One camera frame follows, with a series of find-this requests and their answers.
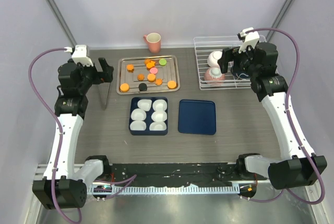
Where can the white paper cup front-left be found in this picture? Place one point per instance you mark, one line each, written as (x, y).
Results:
(137, 126)

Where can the green macaron cookie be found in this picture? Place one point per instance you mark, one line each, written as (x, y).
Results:
(162, 62)

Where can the white paper cup middle-right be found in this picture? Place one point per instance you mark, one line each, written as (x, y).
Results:
(159, 116)

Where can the orange flower cookie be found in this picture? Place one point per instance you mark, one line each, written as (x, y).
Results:
(130, 68)

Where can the white paper cup front-right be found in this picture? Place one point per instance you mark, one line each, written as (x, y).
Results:
(157, 126)

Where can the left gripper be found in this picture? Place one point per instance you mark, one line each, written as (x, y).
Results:
(106, 77)

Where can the pink sandwich cookie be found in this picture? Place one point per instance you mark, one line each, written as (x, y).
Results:
(154, 70)

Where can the white paper cup back-left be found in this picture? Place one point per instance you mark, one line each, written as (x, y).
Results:
(144, 104)

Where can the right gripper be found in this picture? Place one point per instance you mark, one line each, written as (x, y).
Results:
(233, 55)

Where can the steel baking tray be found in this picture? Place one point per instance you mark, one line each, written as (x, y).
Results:
(167, 73)

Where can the metal tongs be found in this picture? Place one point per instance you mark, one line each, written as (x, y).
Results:
(105, 91)

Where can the black sandwich cookie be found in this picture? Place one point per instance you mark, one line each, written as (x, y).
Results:
(142, 87)

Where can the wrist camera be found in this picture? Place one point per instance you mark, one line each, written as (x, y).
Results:
(248, 38)
(80, 54)

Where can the white bowl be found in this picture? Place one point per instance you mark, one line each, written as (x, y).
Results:
(213, 58)

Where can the white wire dish rack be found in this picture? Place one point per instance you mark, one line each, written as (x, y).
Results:
(265, 59)

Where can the orange swirl cookie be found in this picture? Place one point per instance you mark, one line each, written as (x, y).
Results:
(141, 77)

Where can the orange fish cookie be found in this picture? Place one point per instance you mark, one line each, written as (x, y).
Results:
(150, 65)

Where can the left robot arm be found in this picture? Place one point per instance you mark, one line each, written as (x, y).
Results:
(69, 109)

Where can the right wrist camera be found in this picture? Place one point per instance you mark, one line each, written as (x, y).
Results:
(248, 38)

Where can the pink mug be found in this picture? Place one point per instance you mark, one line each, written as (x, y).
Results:
(153, 41)

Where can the orange chip cookie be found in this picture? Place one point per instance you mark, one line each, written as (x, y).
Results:
(159, 82)

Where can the white paper cup middle-left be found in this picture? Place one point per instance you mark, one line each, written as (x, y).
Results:
(138, 115)

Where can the orange sandwich cookie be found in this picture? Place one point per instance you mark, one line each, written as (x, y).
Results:
(124, 87)
(151, 77)
(172, 84)

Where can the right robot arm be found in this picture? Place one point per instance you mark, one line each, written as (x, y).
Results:
(299, 165)

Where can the white slotted cable duct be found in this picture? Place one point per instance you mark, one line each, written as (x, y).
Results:
(183, 190)

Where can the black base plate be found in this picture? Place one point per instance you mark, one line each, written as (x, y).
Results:
(180, 174)

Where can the navy blue lid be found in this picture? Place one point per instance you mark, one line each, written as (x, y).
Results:
(197, 117)

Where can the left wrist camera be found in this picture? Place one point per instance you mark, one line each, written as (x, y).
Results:
(80, 54)

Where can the white paper cup back-right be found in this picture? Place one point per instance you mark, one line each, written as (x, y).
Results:
(160, 105)

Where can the red patterned bowl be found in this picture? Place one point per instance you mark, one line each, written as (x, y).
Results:
(213, 76)

